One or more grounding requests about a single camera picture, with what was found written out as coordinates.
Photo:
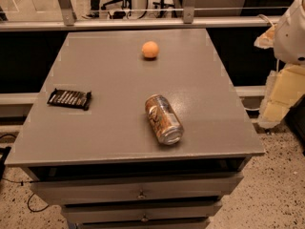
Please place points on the black snack bar wrapper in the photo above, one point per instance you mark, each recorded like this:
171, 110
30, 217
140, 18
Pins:
70, 99

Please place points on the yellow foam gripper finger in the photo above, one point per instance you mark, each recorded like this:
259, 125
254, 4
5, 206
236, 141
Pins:
266, 39
283, 90

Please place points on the orange fruit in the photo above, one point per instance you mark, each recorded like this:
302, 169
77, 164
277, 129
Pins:
150, 50

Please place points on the orange soda can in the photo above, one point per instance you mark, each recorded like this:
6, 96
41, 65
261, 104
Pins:
164, 121

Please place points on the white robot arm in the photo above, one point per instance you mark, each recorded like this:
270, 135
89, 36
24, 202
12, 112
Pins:
289, 41

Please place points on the grey drawer cabinet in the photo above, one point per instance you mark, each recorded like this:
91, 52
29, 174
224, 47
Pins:
105, 167

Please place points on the metal guard rail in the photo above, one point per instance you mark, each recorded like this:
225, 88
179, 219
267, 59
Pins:
66, 15

